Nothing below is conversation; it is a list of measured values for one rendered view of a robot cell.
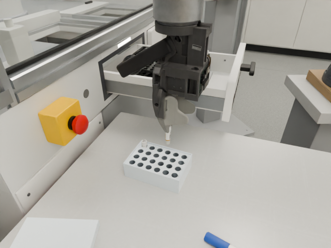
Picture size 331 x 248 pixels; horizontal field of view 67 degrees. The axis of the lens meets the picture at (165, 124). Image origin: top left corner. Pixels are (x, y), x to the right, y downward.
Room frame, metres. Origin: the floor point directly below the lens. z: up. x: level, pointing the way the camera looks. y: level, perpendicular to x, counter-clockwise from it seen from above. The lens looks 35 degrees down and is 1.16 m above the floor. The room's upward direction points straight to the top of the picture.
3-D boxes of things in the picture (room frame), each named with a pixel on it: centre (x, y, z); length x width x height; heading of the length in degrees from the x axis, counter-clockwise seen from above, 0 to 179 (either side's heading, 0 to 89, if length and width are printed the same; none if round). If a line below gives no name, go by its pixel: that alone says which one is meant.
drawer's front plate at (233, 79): (0.63, -0.19, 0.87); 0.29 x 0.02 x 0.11; 161
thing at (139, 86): (0.70, 0.01, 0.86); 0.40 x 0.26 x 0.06; 71
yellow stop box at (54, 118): (0.42, 0.20, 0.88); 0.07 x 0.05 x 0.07; 161
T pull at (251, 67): (0.62, -0.22, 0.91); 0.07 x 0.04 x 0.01; 161
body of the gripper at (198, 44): (0.40, -0.03, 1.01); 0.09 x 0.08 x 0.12; 67
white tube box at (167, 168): (0.39, 0.01, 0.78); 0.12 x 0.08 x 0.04; 67
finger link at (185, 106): (0.42, -0.03, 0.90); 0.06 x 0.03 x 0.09; 67
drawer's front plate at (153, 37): (1.03, 0.01, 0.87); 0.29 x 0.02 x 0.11; 161
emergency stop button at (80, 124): (0.40, 0.17, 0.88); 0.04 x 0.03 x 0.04; 161
